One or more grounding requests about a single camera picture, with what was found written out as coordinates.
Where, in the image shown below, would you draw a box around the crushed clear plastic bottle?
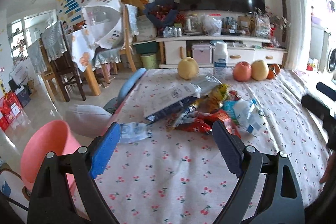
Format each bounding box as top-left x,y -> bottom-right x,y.
120,122 -> 152,144

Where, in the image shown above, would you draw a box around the red snack wrapper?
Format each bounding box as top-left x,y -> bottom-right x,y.
175,109 -> 241,138

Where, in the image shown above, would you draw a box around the yellow snack wrapper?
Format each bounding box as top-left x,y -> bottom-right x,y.
199,84 -> 230,113

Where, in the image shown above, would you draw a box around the white blue paper bag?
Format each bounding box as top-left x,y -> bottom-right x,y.
143,83 -> 202,123

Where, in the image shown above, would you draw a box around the long gold black wrapper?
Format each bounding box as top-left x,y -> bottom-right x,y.
171,99 -> 202,130

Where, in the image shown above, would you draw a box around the person right hand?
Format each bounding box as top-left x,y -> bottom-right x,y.
319,151 -> 336,184

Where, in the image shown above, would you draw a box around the white washing machine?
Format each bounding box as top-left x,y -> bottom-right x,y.
325,48 -> 336,73

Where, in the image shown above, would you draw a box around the pink plastic basin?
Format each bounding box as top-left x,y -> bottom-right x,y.
20,120 -> 81,191

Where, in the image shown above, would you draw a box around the right orange tangerine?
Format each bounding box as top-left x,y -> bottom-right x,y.
272,64 -> 281,76

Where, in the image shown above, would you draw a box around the cherry print tablecloth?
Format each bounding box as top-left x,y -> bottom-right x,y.
96,70 -> 330,223

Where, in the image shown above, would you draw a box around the large yellow pear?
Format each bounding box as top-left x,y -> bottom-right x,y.
251,60 -> 269,81

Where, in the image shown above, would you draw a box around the red apple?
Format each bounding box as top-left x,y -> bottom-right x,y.
232,61 -> 252,82

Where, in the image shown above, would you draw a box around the small yellow pear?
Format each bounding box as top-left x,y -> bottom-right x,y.
178,57 -> 199,80

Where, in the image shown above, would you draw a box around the upright white milk carton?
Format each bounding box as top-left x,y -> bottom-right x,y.
213,41 -> 228,80

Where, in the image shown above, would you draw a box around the pink storage box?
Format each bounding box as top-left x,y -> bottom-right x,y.
191,43 -> 213,65

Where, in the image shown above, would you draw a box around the red gift boxes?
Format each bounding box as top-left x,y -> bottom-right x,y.
0,92 -> 22,131

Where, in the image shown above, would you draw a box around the green waste bin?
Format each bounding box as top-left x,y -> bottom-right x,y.
140,53 -> 158,70

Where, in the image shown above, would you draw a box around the dining table with cloth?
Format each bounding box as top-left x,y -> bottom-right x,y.
67,28 -> 101,96

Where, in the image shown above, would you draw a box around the white tv cabinet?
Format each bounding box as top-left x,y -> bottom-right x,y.
155,35 -> 287,68

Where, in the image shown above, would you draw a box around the light wooden chair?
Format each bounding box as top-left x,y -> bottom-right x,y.
27,39 -> 57,102

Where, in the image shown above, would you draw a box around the dark wooden chair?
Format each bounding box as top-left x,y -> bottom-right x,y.
40,20 -> 86,102

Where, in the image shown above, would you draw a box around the clear plastic bag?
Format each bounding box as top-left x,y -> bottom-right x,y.
201,14 -> 223,36

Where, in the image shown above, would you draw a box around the white electric kettle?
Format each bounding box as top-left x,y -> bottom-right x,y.
183,14 -> 202,36

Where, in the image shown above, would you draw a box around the white mesh food cover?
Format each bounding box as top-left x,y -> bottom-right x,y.
82,0 -> 123,50

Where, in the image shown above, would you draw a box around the wooden chair with cushion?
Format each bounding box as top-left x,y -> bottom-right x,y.
94,4 -> 138,85

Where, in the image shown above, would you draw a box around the dark blue flower bouquet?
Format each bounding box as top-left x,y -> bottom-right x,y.
143,0 -> 179,29

